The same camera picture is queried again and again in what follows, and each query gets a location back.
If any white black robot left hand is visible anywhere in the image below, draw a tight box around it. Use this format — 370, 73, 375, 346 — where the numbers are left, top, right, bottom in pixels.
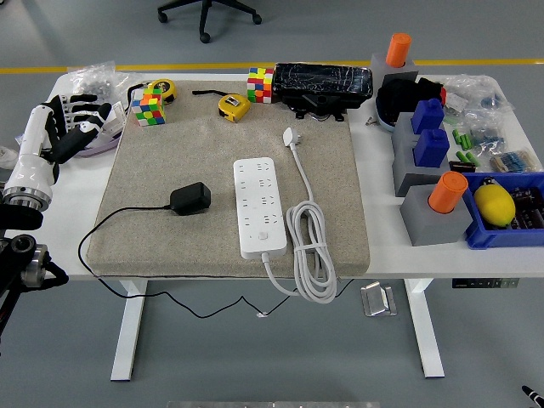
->
3, 93, 114, 195

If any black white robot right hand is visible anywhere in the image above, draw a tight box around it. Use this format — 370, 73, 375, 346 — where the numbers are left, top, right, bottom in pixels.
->
521, 384, 544, 405

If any black power adapter plug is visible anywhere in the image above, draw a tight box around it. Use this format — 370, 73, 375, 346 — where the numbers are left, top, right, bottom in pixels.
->
169, 181, 213, 217

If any white power strip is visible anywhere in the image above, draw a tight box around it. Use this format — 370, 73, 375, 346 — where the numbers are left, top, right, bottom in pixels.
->
232, 156, 288, 260

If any purple tray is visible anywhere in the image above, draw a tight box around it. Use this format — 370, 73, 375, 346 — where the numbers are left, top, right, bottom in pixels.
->
78, 101, 128, 159

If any clear bag of screws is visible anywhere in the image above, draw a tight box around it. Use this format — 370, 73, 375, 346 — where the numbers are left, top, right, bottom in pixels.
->
66, 60, 144, 107

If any white table leg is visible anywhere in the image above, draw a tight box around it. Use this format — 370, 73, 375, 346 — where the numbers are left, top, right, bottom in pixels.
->
110, 279, 149, 382
403, 278, 446, 379

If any black table control panel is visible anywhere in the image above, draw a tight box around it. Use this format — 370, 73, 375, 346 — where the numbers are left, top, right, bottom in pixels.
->
451, 278, 520, 290

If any large stickerless puzzle cube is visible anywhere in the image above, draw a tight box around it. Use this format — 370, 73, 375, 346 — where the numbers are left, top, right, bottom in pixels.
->
130, 96, 167, 128

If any grey-brown mat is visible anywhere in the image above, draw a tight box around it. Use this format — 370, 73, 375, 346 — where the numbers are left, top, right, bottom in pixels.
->
84, 79, 371, 280

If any blue plastic bin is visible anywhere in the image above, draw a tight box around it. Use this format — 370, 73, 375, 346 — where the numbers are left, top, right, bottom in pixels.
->
461, 171, 544, 251

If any round yellow black tape measure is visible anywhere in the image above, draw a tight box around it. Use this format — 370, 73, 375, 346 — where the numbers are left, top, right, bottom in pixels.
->
146, 78, 178, 104

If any dark capacitors pile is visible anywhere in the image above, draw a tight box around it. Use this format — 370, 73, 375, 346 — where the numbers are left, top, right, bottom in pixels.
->
507, 186, 544, 230

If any yellow lemon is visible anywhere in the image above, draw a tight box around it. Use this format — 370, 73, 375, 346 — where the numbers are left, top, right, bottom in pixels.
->
473, 183, 517, 227

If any grey socket block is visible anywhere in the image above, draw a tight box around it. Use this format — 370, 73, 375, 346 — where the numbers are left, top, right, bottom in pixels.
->
370, 53, 420, 86
399, 185, 475, 247

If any square yellow tape measure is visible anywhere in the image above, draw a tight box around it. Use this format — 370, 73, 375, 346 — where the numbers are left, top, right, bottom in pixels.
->
218, 93, 252, 123

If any orange cylinder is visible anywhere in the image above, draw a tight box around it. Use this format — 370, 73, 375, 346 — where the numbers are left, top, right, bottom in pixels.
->
385, 32, 412, 69
428, 171, 469, 215

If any black office chair base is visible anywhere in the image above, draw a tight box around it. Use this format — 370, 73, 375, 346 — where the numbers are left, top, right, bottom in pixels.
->
156, 0, 264, 44

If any clear bag of resistors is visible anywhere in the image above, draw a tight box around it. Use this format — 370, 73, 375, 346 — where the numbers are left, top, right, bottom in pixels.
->
488, 146, 543, 174

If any white-edged puzzle cube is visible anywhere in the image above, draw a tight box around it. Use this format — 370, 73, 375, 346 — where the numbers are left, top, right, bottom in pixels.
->
246, 66, 275, 105

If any grey stepped block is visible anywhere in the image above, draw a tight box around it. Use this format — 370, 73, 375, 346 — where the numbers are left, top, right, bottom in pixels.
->
390, 111, 452, 198

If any blue block with knob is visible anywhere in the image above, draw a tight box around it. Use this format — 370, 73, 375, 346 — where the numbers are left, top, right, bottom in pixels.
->
410, 98, 446, 135
412, 128, 451, 167

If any clear plastic parts bag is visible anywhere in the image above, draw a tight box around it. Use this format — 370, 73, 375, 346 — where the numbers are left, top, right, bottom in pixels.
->
465, 109, 511, 150
444, 74, 518, 118

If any black device wrapped in film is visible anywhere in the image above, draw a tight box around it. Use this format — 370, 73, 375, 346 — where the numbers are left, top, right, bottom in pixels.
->
271, 62, 374, 122

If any light blue bowl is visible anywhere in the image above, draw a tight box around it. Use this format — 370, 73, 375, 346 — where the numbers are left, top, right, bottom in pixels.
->
374, 97, 399, 133

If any black cloth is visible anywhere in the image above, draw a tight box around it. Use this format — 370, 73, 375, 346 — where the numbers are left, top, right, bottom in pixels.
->
376, 77, 445, 128

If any white wall socket panel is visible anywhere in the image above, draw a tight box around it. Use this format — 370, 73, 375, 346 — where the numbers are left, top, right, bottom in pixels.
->
104, 101, 128, 133

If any thin black adapter cord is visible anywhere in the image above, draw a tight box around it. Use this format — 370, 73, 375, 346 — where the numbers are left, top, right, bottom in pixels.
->
77, 205, 356, 320

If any silver metal bracket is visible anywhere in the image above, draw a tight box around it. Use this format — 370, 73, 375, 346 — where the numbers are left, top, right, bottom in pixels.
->
360, 280, 399, 318

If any white power strip cable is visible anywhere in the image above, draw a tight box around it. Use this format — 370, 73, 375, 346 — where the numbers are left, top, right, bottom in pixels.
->
259, 126, 340, 305

